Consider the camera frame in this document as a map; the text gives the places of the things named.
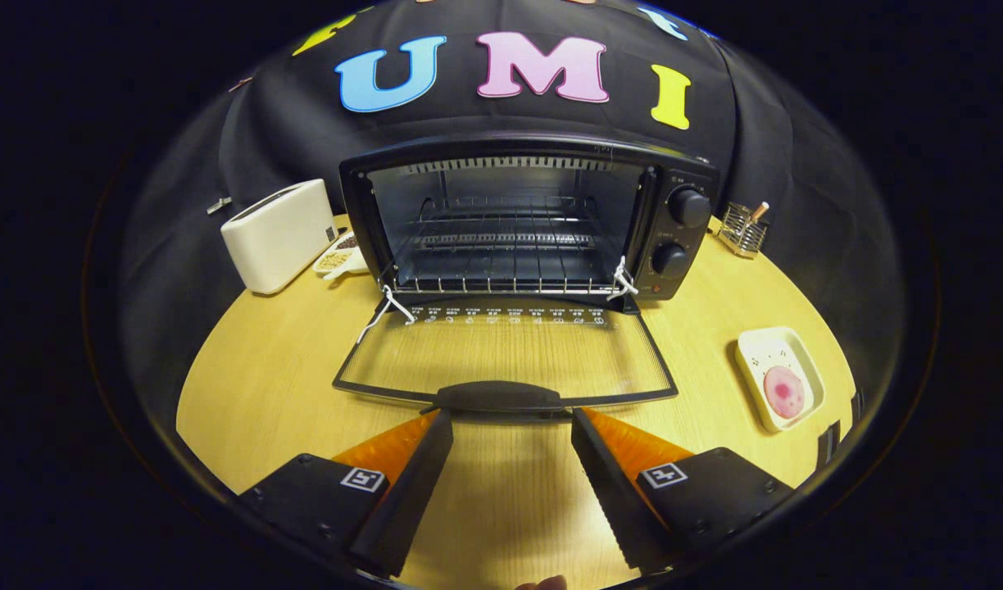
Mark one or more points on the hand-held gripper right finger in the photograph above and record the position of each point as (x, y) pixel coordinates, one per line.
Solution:
(608, 483)

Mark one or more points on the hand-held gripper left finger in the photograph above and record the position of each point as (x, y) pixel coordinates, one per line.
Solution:
(415, 483)

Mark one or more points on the pink round food slice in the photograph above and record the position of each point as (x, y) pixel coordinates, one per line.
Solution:
(784, 392)

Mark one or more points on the cream square plate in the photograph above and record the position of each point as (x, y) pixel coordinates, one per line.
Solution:
(768, 348)

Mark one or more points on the black toaster oven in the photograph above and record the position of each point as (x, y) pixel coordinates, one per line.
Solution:
(518, 147)

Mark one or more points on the white bread toaster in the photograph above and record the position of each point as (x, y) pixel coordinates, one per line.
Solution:
(276, 238)

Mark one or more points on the small white seed dish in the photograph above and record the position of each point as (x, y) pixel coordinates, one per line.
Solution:
(338, 260)

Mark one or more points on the silver metal clip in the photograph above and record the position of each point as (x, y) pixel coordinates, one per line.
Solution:
(219, 206)

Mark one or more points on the red clip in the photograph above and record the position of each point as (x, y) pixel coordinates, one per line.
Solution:
(239, 83)

